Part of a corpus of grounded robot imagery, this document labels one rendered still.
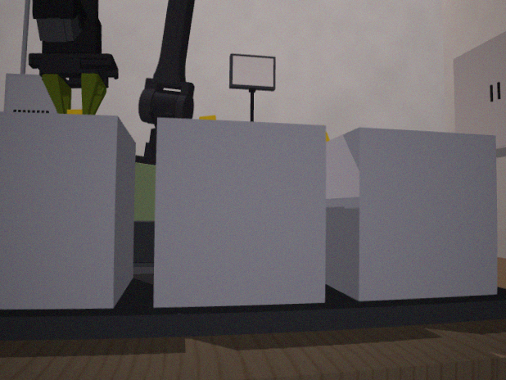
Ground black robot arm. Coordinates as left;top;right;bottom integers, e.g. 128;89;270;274
33;0;195;165

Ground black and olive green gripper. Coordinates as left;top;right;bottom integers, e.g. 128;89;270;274
29;53;119;115

